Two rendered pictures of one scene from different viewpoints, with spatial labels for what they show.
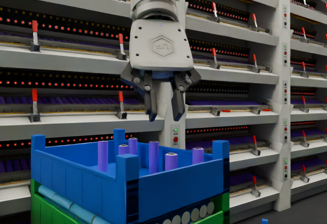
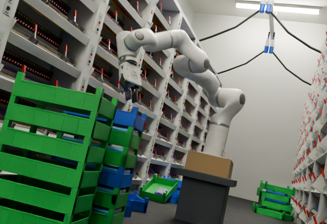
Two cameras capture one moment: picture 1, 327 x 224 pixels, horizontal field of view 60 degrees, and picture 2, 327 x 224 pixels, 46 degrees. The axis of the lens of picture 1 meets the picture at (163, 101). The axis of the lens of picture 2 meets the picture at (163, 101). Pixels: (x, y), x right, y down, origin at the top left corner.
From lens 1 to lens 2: 1.32 m
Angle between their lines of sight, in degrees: 37
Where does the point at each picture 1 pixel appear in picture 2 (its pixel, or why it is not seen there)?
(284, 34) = not seen: hidden behind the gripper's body
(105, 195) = (125, 117)
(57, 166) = not seen: hidden behind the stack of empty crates
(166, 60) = (135, 81)
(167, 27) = (135, 67)
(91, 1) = (63, 22)
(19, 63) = (27, 48)
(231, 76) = (106, 90)
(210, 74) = (98, 84)
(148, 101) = (128, 93)
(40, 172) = not seen: hidden behind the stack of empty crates
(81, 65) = (49, 58)
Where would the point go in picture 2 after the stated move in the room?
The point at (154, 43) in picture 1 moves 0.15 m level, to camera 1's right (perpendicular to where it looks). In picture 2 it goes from (132, 73) to (158, 83)
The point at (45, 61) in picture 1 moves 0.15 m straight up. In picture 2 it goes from (36, 51) to (45, 20)
